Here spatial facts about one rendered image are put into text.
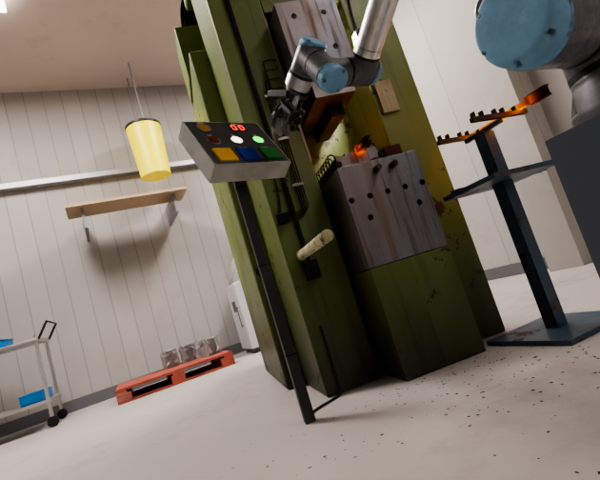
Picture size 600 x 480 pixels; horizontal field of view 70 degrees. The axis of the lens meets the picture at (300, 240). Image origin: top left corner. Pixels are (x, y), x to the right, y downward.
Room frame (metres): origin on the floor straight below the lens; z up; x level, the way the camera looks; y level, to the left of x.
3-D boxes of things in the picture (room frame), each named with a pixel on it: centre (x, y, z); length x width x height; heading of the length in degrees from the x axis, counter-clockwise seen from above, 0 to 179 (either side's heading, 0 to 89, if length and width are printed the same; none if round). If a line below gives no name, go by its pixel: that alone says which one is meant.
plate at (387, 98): (2.05, -0.63, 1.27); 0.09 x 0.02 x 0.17; 104
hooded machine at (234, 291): (5.09, 0.69, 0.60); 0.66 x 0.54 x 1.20; 117
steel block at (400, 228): (2.08, -0.35, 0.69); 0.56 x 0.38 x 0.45; 14
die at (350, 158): (2.05, -0.30, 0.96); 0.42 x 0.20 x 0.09; 14
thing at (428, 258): (2.08, -0.35, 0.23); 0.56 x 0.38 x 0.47; 14
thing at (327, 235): (1.68, -0.04, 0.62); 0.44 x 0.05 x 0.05; 14
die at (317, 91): (2.05, -0.30, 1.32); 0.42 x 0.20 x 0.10; 14
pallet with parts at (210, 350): (4.47, 1.64, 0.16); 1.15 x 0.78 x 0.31; 117
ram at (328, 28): (2.06, -0.34, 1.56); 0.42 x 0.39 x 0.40; 14
